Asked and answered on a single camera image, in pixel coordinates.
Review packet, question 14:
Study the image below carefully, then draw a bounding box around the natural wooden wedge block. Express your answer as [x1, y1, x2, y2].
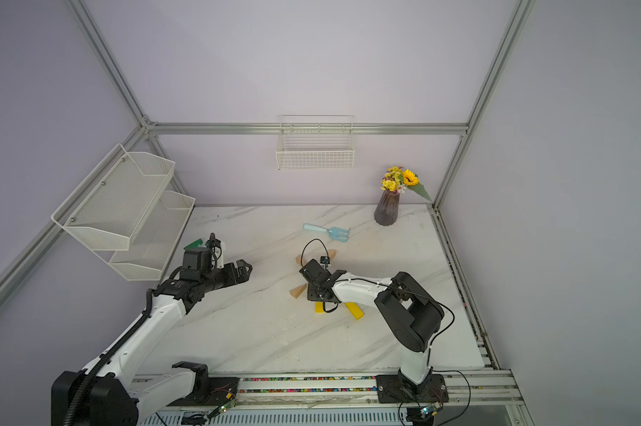
[290, 284, 307, 299]

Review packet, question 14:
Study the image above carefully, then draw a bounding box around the yellow angled rectangular block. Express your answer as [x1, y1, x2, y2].
[345, 303, 364, 321]

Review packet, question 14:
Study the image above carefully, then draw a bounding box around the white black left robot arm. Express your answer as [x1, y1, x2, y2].
[51, 259, 252, 425]

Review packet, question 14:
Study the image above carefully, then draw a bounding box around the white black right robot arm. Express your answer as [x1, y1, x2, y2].
[299, 262, 448, 406]

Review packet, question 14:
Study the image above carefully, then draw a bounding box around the purple ribbed glass vase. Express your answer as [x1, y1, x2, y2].
[374, 190, 400, 226]

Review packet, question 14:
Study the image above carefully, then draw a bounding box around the white two-tier mesh shelf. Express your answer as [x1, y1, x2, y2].
[51, 145, 195, 282]

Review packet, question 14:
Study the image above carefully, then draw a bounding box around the yellow artificial flower bouquet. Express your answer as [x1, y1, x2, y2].
[381, 166, 433, 202]

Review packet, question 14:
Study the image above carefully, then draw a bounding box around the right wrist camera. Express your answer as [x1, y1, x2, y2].
[299, 256, 331, 286]

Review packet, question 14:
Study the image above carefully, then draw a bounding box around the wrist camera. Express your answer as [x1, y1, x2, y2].
[299, 256, 331, 286]
[182, 233, 223, 273]

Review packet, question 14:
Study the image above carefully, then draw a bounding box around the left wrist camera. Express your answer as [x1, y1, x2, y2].
[182, 233, 223, 273]

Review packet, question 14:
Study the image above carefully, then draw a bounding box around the green hoe wooden handle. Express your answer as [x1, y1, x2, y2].
[184, 239, 205, 251]

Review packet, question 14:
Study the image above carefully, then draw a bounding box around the white wire wall basket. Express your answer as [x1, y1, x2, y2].
[275, 115, 355, 171]

